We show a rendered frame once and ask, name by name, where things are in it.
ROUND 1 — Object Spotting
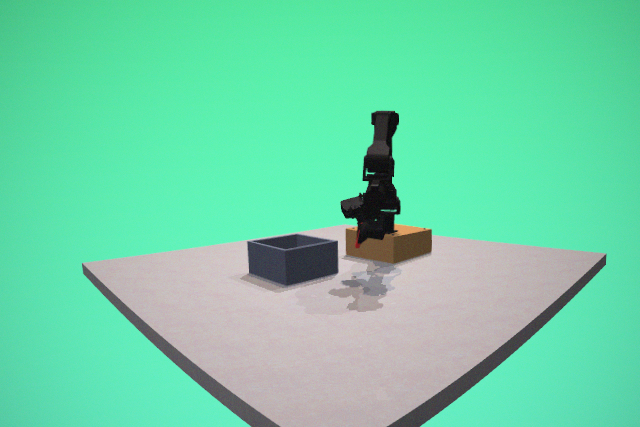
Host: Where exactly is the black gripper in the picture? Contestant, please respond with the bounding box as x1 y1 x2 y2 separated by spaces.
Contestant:
356 209 385 243

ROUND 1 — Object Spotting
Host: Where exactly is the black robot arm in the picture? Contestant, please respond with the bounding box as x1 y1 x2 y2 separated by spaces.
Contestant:
340 111 401 234

